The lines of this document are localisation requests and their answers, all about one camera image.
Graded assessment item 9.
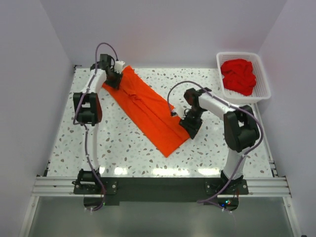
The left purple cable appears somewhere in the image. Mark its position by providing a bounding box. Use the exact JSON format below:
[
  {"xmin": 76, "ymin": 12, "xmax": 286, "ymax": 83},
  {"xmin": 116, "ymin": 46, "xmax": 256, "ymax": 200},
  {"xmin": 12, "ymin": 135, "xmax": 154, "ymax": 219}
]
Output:
[{"xmin": 72, "ymin": 42, "xmax": 118, "ymax": 212}]

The white plastic basket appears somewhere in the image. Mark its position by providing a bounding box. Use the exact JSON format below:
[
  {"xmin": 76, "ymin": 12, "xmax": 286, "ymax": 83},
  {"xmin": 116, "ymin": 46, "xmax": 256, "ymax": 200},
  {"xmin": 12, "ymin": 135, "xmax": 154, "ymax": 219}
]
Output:
[{"xmin": 216, "ymin": 52, "xmax": 271, "ymax": 104}]

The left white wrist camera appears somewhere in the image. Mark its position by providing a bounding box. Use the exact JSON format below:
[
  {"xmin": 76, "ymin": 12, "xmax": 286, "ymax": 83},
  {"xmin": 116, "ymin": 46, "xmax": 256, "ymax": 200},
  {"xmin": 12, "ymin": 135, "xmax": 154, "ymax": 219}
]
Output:
[{"xmin": 114, "ymin": 60, "xmax": 126, "ymax": 74}]

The red t shirt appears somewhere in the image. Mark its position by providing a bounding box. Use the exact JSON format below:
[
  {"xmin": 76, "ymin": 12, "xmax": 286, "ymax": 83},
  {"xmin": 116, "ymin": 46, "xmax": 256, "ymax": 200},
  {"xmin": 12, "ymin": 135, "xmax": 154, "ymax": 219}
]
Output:
[{"xmin": 220, "ymin": 59, "xmax": 256, "ymax": 96}]

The aluminium frame rail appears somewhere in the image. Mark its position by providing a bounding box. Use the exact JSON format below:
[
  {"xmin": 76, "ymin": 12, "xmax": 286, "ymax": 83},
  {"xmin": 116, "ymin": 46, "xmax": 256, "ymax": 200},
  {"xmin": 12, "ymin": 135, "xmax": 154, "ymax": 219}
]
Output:
[{"xmin": 31, "ymin": 103, "xmax": 293, "ymax": 198}]

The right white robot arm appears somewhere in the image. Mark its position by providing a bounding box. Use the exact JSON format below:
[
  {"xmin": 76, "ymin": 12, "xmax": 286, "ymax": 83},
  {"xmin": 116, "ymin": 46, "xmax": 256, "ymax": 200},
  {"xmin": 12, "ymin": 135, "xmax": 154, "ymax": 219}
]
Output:
[{"xmin": 179, "ymin": 88, "xmax": 260, "ymax": 194}]

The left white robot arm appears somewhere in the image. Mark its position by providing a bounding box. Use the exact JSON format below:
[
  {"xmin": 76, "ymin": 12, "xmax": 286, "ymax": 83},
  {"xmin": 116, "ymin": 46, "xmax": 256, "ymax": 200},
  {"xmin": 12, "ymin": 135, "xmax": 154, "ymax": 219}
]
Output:
[{"xmin": 73, "ymin": 54, "xmax": 125, "ymax": 195}]

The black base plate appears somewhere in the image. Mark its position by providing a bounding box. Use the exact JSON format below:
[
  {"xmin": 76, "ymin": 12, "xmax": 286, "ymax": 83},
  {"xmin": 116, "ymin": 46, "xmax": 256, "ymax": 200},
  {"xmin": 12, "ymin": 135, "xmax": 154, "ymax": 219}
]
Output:
[{"xmin": 72, "ymin": 175, "xmax": 249, "ymax": 210}]

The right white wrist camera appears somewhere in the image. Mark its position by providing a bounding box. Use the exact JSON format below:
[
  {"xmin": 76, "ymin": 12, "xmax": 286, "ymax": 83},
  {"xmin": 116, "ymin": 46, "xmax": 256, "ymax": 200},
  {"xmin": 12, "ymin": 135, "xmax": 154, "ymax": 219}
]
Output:
[{"xmin": 171, "ymin": 107, "xmax": 186, "ymax": 119}]

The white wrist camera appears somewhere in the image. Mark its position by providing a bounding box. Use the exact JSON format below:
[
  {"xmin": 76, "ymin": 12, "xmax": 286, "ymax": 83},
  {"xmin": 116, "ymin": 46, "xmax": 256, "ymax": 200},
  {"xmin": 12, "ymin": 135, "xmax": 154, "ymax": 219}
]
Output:
[
  {"xmin": 171, "ymin": 107, "xmax": 186, "ymax": 119},
  {"xmin": 114, "ymin": 60, "xmax": 126, "ymax": 74}
]

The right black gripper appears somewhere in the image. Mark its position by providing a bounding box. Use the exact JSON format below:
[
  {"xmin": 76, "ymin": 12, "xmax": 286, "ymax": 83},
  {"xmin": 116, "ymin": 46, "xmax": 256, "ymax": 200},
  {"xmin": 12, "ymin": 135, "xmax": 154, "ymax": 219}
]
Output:
[{"xmin": 179, "ymin": 107, "xmax": 205, "ymax": 139}]

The orange t shirt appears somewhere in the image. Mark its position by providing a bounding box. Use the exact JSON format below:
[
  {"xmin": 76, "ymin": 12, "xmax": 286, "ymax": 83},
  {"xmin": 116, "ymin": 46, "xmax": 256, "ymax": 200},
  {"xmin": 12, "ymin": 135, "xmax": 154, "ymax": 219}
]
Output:
[{"xmin": 102, "ymin": 66, "xmax": 189, "ymax": 157}]

